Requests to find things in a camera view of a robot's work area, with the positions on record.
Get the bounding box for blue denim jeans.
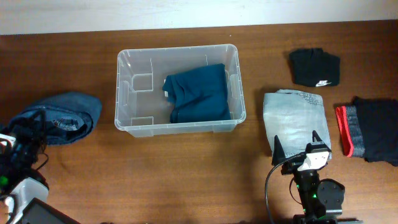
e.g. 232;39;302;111
8;92;102;146

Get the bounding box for dark teal shirt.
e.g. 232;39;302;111
162;63;231;123

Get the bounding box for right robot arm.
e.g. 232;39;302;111
264;131;363;224

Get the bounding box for clear plastic storage container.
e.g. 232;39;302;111
114;44;246;138

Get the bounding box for light grey folded jeans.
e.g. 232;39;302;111
262;90;331;158

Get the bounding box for black shorts red grey waistband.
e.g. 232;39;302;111
335;97;397;167

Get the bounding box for black Nike folded garment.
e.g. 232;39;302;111
289;48;340;87

